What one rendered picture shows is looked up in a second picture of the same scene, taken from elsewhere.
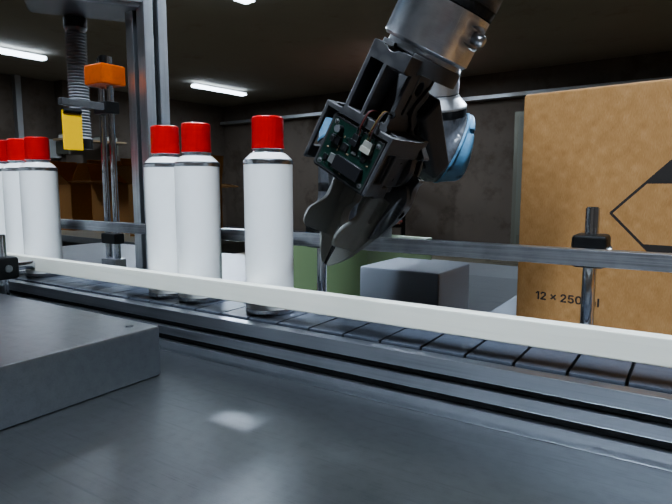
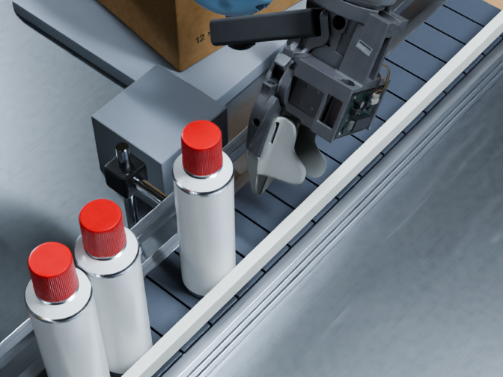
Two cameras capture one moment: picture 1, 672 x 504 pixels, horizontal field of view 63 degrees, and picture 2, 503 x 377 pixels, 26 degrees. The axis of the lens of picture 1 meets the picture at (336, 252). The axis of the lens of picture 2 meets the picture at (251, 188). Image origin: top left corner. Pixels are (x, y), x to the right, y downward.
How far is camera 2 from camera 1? 108 cm
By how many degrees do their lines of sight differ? 80
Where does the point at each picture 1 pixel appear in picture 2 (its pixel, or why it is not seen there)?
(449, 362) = (389, 167)
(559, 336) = (427, 99)
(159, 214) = (99, 338)
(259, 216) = (232, 219)
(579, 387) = (441, 116)
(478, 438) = (418, 187)
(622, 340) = (450, 76)
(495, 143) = not seen: outside the picture
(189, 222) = (143, 302)
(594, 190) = not seen: outside the picture
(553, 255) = not seen: hidden behind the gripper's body
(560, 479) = (472, 166)
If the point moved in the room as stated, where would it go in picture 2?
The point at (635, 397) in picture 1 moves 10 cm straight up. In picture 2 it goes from (459, 98) to (474, 31)
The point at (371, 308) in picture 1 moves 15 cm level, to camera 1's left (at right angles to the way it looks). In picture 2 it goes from (337, 187) to (324, 317)
